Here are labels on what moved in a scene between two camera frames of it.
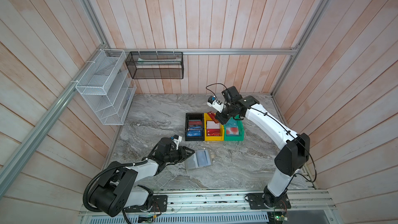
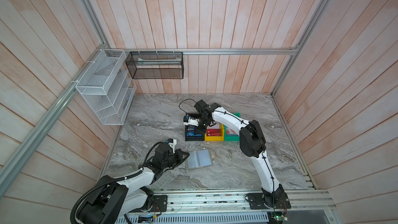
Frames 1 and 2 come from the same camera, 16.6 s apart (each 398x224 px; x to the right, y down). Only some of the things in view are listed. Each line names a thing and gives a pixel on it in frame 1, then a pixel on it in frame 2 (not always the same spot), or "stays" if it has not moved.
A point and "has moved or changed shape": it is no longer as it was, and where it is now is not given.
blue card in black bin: [194, 133] stays
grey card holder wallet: [199, 158] stays
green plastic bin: [233, 129] stays
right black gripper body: [226, 113] to [202, 124]
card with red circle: [232, 130] stays
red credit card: [213, 116] has moved or changed shape
